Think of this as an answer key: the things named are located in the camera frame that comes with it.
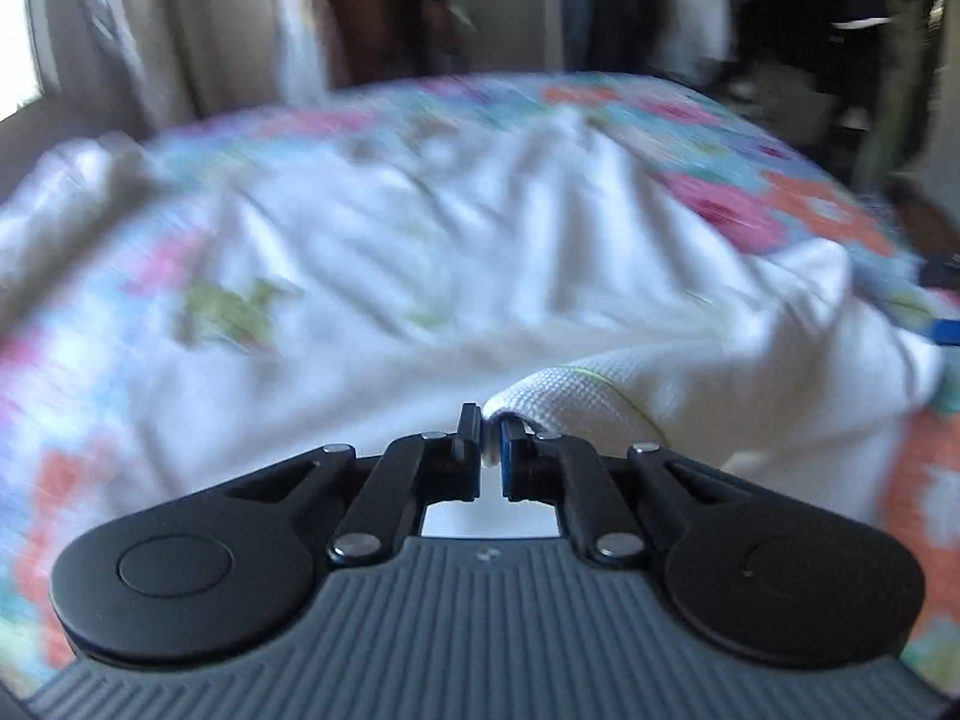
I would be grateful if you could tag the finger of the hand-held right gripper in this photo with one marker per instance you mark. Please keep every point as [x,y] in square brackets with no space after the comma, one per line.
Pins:
[946,331]

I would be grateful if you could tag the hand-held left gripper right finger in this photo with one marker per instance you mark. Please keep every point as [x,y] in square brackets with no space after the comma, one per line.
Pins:
[511,457]

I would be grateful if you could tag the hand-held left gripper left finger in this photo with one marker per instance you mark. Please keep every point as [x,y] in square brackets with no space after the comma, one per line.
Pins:
[470,441]

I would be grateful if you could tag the white knit garment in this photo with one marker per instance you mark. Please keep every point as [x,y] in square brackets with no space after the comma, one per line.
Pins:
[450,277]

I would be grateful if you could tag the floral patchwork quilt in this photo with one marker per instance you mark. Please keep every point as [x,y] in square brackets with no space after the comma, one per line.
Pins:
[795,195]

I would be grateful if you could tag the white hanging garment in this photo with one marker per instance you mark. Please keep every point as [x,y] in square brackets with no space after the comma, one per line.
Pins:
[701,15]

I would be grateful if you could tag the beige curtain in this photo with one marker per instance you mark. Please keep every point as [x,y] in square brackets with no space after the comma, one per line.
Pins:
[150,22]

